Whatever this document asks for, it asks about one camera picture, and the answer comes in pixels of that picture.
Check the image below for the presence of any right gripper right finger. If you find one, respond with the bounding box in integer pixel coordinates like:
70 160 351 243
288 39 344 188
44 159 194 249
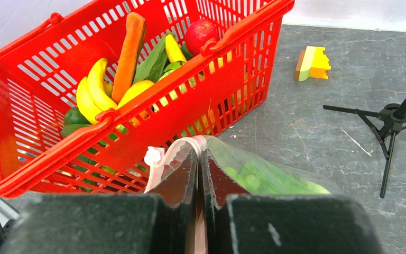
201 150 384 253

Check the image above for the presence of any yellow mango toy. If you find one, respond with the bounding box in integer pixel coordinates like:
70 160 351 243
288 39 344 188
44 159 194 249
117 80 154 109

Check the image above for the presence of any microphone on black tripod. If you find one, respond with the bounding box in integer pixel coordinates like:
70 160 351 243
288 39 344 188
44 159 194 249
322 96 406 198

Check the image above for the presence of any clear zip top bag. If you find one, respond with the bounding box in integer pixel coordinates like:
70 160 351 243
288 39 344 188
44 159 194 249
143 135 333 254

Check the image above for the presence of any yellow banana bunch toy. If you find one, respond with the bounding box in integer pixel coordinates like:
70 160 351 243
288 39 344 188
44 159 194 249
76 58 117 124

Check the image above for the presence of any red plastic basket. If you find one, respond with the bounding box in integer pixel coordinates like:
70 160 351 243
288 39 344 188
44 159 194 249
0 1 294 198

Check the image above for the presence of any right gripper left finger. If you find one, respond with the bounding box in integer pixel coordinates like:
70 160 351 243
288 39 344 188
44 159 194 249
0 150 198 253

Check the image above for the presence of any orange carrot toy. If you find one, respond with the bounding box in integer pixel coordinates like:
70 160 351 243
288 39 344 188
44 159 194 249
112 12 146 103

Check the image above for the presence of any red apple toy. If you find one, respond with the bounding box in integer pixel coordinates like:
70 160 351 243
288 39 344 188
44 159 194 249
184 19 220 56

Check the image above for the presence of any green grapes toy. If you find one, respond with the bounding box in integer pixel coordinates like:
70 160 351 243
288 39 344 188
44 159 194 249
222 162 298 195

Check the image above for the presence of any yellow corn toy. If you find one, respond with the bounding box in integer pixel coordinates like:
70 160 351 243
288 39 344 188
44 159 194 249
164 34 187 63

